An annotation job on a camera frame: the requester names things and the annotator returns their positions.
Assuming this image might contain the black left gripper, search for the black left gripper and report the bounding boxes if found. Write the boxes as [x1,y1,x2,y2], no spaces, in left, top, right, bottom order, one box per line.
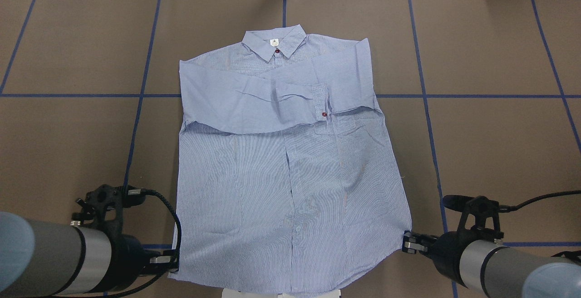
[71,184,178,292]

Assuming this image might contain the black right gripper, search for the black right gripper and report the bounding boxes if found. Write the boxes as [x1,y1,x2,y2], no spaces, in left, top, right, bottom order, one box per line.
[402,196,504,286]

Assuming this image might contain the light blue striped shirt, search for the light blue striped shirt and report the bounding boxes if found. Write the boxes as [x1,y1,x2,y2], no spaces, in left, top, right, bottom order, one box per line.
[170,25,413,298]

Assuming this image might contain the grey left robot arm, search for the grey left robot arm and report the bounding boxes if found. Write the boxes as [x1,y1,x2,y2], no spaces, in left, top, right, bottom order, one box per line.
[0,184,182,298]

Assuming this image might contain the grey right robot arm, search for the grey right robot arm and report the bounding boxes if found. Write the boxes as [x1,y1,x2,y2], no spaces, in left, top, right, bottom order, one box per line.
[401,190,581,298]

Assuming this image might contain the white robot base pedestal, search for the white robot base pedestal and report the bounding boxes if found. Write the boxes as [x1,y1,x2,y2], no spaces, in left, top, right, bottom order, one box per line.
[221,289,342,298]

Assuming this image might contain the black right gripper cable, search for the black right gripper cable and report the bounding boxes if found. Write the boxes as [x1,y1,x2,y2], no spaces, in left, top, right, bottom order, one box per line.
[498,191,581,212]

